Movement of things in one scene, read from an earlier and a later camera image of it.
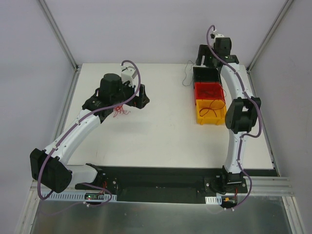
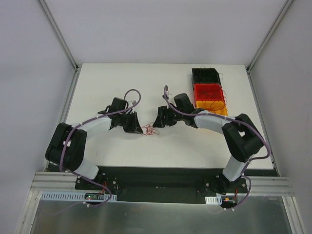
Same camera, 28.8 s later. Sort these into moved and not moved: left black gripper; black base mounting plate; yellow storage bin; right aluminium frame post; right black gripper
Moved: left black gripper; right black gripper
Not moved: right aluminium frame post; black base mounting plate; yellow storage bin
